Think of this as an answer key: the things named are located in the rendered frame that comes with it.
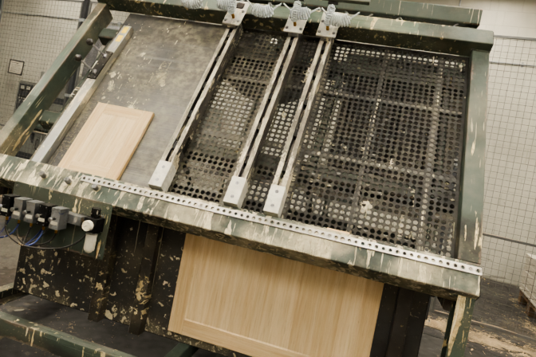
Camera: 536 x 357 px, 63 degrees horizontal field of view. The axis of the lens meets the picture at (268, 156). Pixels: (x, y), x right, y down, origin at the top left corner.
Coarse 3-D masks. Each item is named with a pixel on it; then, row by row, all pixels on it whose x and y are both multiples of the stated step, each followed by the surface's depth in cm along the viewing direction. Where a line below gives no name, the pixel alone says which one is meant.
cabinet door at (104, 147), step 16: (96, 112) 218; (112, 112) 217; (128, 112) 216; (144, 112) 215; (96, 128) 213; (112, 128) 212; (128, 128) 211; (144, 128) 210; (80, 144) 208; (96, 144) 207; (112, 144) 206; (128, 144) 205; (64, 160) 203; (80, 160) 203; (96, 160) 202; (112, 160) 201; (128, 160) 202; (112, 176) 196
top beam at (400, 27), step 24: (120, 0) 256; (144, 0) 252; (168, 0) 250; (264, 24) 240; (312, 24) 230; (360, 24) 225; (384, 24) 223; (408, 24) 221; (432, 24) 220; (408, 48) 225; (432, 48) 221; (456, 48) 216; (480, 48) 212
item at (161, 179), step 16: (240, 16) 235; (240, 32) 241; (224, 48) 228; (224, 64) 228; (208, 80) 216; (192, 96) 211; (208, 96) 215; (192, 112) 206; (176, 128) 201; (192, 128) 205; (176, 144) 196; (160, 160) 192; (176, 160) 195; (160, 176) 187
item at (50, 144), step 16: (128, 32) 248; (112, 48) 241; (96, 80) 229; (80, 96) 222; (64, 112) 217; (80, 112) 222; (64, 128) 213; (48, 144) 207; (32, 160) 202; (48, 160) 206
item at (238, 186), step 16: (304, 16) 231; (288, 32) 226; (288, 48) 227; (288, 64) 217; (272, 80) 212; (272, 96) 207; (272, 112) 204; (256, 128) 197; (256, 144) 192; (240, 160) 188; (256, 160) 193; (240, 176) 188; (240, 192) 179; (240, 208) 183
